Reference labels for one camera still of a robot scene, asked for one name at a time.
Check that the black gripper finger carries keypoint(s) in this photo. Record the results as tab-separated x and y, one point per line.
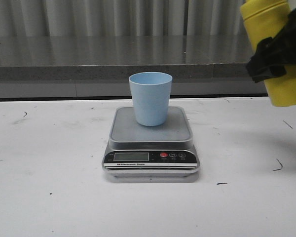
273	53

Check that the yellow squeeze bottle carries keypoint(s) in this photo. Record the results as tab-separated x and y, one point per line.
263	19

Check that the light blue plastic cup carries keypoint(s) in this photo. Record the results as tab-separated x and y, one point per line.
150	93

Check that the silver digital kitchen scale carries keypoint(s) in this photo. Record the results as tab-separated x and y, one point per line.
142	154

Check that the stainless steel counter shelf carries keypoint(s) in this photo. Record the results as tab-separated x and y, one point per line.
99	67

